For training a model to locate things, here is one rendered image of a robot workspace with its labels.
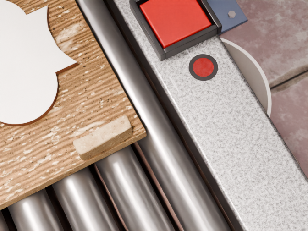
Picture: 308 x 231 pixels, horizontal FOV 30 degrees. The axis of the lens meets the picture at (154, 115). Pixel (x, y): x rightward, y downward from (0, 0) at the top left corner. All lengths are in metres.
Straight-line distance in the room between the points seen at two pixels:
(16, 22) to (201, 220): 0.29
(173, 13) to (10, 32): 0.18
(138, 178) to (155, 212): 0.04
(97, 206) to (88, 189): 0.02
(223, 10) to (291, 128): 0.39
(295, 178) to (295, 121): 1.01
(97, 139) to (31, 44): 0.14
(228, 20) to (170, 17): 1.06
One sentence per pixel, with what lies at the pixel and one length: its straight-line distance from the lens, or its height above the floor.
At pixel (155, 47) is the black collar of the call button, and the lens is 0.62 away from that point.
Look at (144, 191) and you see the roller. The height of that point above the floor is 0.92.
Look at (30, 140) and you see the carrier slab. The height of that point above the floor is 0.94.
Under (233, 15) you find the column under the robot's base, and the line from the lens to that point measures 1.69.
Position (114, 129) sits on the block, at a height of 0.96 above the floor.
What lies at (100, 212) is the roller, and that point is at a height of 0.92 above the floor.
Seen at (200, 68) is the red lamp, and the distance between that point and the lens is 0.63.
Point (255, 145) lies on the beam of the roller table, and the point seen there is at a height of 0.92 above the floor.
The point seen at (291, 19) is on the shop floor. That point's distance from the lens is 1.73.
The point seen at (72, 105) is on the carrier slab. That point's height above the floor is 0.94.
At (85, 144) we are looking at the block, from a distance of 0.55.
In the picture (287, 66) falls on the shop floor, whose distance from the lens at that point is 1.66.
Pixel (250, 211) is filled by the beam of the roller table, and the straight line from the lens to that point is 0.59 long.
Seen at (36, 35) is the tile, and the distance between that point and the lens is 0.63.
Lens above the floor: 1.49
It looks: 71 degrees down
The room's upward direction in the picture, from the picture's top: 5 degrees counter-clockwise
